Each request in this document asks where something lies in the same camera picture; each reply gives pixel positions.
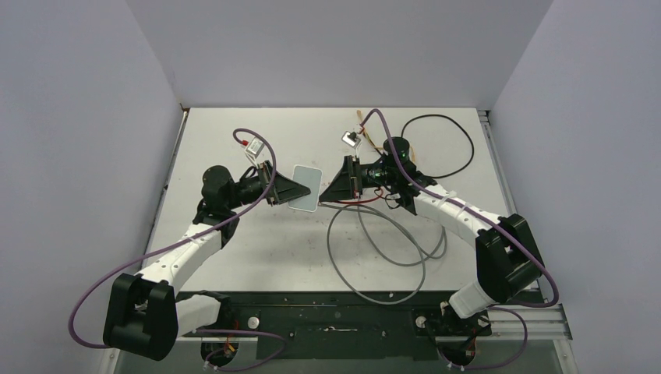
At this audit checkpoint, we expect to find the grey ethernet cable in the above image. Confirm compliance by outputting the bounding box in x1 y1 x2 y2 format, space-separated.
320 202 448 306

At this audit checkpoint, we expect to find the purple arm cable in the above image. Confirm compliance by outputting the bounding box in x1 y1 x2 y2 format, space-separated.
359 108 560 372
68 128 289 372

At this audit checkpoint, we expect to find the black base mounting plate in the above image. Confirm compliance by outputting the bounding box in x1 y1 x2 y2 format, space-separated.
189 291 514 365

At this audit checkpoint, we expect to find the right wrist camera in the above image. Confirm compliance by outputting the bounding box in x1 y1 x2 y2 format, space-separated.
341 131 362 156

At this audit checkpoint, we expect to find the white network switch box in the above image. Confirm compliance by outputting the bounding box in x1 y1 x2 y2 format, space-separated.
287 164 323 213

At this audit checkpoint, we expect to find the yellow ethernet cable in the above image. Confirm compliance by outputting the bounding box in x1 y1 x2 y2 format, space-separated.
356 109 417 158

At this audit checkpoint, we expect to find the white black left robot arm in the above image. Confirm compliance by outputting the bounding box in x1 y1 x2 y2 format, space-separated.
103 161 311 361

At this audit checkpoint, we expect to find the black ethernet cable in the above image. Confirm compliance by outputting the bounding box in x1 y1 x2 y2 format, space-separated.
400 114 475 180

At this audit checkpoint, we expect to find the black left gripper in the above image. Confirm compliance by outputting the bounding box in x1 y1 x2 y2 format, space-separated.
224 161 309 210

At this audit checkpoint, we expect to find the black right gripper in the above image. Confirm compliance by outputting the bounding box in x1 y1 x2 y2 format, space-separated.
320 156 397 203

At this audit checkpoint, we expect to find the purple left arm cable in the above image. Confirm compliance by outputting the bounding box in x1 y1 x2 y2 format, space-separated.
68 128 289 372

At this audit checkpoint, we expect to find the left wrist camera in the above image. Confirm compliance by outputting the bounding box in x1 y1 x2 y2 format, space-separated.
244 138 265 167

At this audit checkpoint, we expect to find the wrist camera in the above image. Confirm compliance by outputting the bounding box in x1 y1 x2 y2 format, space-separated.
244 138 265 167
341 131 362 156

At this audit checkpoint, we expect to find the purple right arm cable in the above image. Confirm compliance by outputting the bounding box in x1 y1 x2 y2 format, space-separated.
359 108 560 372

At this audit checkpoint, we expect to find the red ethernet cable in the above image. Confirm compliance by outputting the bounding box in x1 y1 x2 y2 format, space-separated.
338 188 386 206

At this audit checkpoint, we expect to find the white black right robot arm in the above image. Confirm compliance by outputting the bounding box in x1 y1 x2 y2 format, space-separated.
319 136 543 333

